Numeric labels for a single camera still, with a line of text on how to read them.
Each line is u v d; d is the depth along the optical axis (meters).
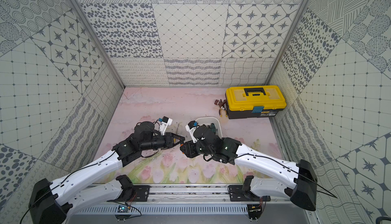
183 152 0.68
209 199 0.73
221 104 1.08
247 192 0.63
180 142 0.70
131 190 0.67
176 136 0.68
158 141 0.63
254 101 0.90
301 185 0.40
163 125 0.69
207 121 0.96
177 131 0.96
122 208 0.71
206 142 0.53
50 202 0.38
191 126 0.64
